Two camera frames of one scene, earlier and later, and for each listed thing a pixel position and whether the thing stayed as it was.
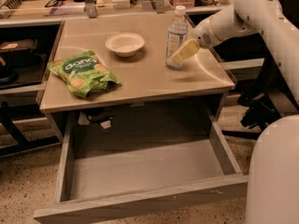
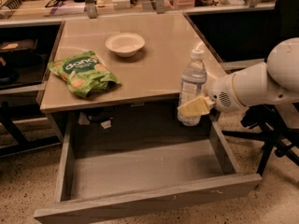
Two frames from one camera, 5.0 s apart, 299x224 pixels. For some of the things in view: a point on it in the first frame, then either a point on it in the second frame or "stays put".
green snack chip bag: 83,73 stays put
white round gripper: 202,35 to 220,94
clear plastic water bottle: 177,35 to 192,86
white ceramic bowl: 125,45 stays put
